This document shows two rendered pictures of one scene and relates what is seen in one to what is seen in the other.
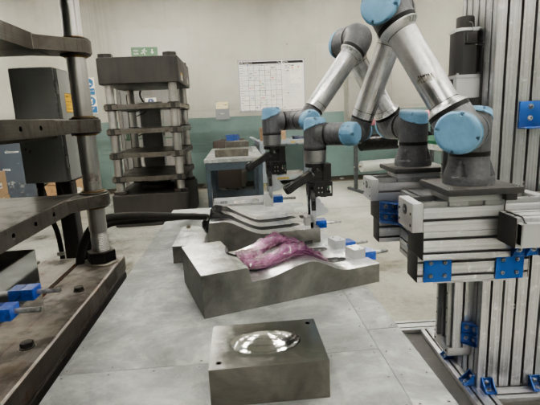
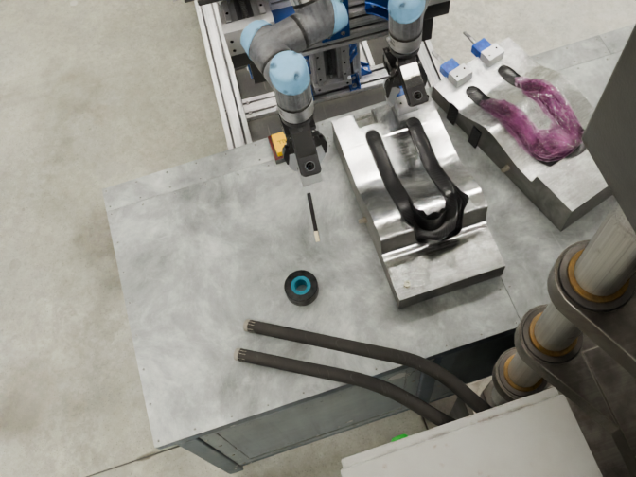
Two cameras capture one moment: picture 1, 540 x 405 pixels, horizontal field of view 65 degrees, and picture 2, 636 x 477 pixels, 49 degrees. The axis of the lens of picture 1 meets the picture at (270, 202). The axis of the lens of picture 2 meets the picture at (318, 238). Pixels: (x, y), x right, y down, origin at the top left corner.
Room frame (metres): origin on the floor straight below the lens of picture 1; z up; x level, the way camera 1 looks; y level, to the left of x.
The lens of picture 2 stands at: (1.81, 0.86, 2.38)
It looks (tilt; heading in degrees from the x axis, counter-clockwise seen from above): 65 degrees down; 266
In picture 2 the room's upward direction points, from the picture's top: 11 degrees counter-clockwise
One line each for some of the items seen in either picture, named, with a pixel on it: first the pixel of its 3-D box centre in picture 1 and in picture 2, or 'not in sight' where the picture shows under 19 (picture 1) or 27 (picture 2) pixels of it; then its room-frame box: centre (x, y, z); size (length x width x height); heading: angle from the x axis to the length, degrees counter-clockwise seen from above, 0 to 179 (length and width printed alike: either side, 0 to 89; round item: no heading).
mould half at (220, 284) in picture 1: (279, 263); (535, 123); (1.15, -0.02, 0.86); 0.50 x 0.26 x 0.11; 111
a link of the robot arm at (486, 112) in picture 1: (470, 128); not in sight; (1.30, -0.61, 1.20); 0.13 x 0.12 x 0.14; 145
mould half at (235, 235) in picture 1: (246, 229); (414, 191); (1.51, 0.09, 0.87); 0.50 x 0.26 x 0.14; 94
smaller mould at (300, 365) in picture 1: (267, 358); not in sight; (0.70, 0.02, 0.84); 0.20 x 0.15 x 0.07; 94
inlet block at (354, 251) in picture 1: (369, 253); (479, 46); (1.21, -0.29, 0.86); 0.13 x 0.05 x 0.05; 111
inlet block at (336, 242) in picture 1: (349, 243); (448, 66); (1.31, -0.25, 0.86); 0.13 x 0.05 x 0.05; 111
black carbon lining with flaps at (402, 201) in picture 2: (249, 216); (416, 174); (1.50, 0.08, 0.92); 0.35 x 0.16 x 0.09; 94
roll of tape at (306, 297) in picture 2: not in sight; (301, 288); (1.83, 0.24, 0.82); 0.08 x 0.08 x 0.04
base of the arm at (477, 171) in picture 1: (468, 166); not in sight; (1.30, -0.62, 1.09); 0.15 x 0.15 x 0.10
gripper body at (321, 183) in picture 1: (317, 180); (402, 57); (1.46, -0.17, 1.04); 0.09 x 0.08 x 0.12; 94
